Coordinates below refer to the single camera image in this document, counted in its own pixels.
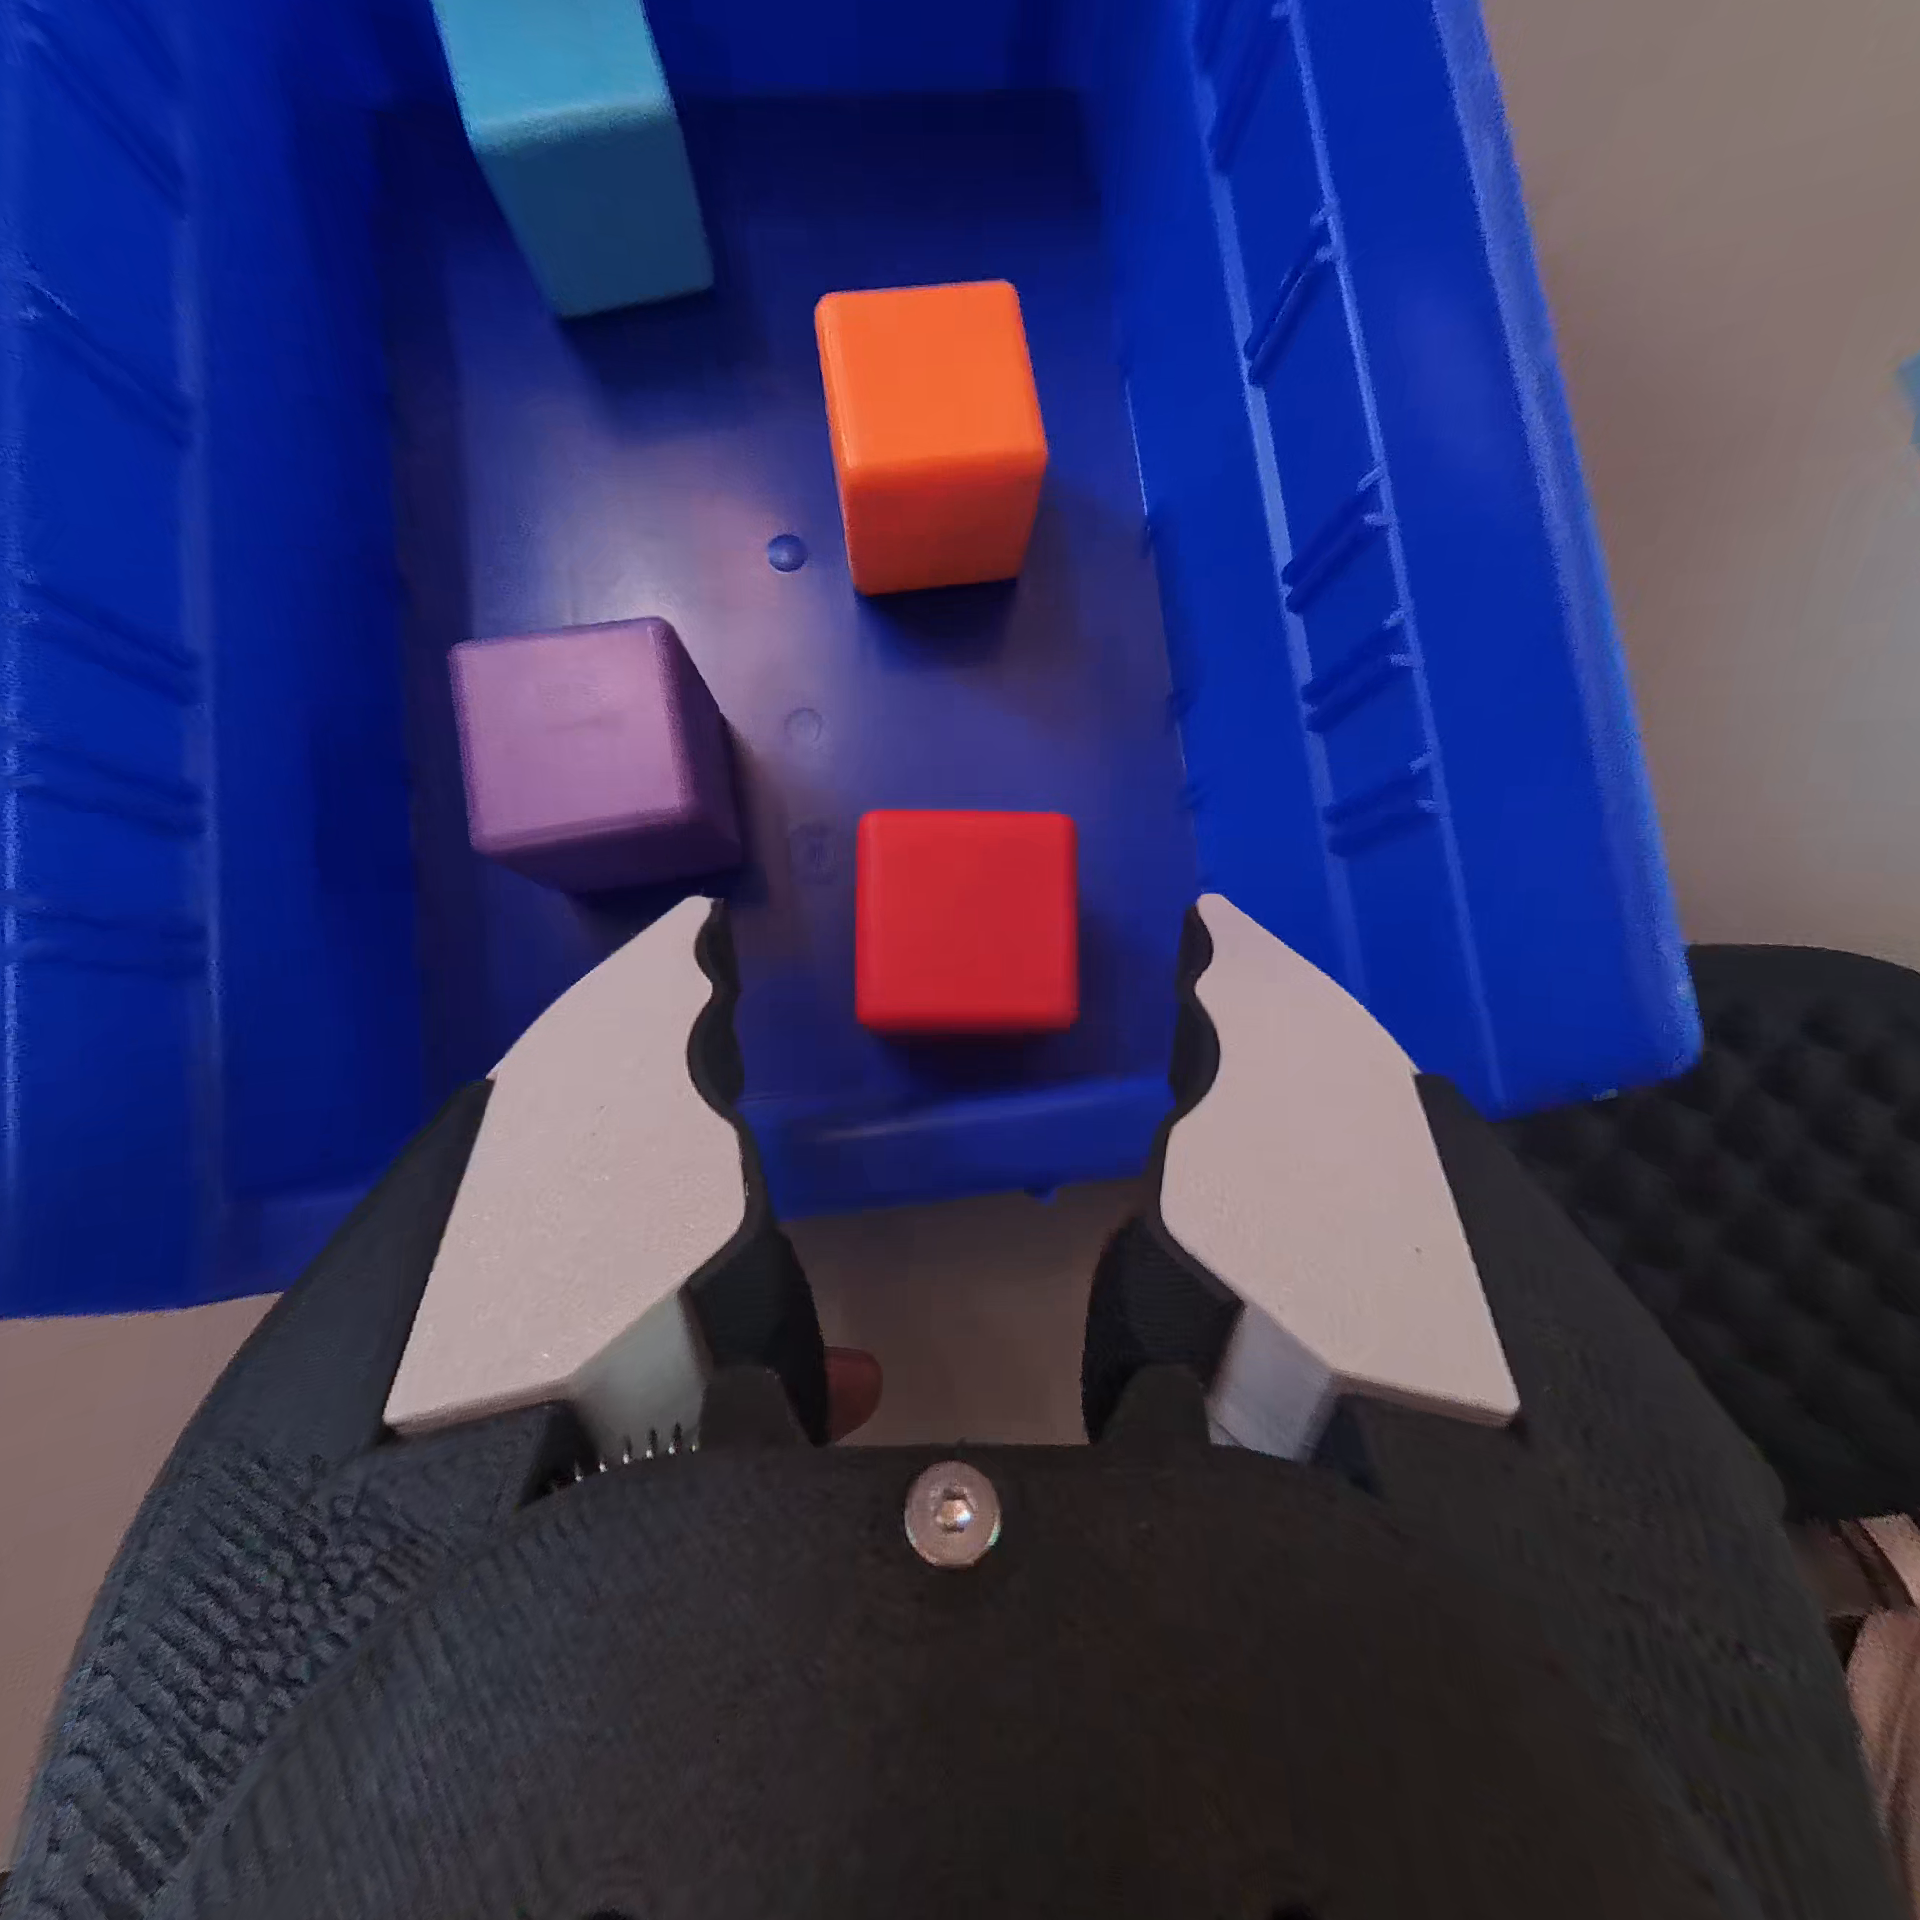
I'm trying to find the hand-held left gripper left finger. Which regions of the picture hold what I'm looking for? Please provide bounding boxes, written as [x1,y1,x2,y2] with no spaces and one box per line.
[385,896,790,1456]

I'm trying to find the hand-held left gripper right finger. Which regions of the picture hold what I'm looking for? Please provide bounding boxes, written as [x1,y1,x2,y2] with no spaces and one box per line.
[1119,892,1523,1449]

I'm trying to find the purple foam cube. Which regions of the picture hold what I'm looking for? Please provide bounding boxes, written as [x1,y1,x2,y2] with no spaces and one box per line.
[451,620,745,894]

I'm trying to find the red foam cube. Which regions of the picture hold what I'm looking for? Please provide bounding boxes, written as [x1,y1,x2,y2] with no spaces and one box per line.
[855,811,1080,1037]

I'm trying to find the blue plastic bin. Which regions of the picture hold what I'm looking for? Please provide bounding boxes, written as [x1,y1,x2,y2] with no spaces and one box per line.
[0,0,1705,1320]

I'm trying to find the orange foam cube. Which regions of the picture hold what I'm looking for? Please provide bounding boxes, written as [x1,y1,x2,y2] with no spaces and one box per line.
[817,279,1051,596]

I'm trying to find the teal foam cube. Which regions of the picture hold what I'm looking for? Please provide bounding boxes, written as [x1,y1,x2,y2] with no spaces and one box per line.
[431,0,715,317]

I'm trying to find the black textured armrest pad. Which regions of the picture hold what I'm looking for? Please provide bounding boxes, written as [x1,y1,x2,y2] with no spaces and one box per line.
[1503,945,1920,1531]

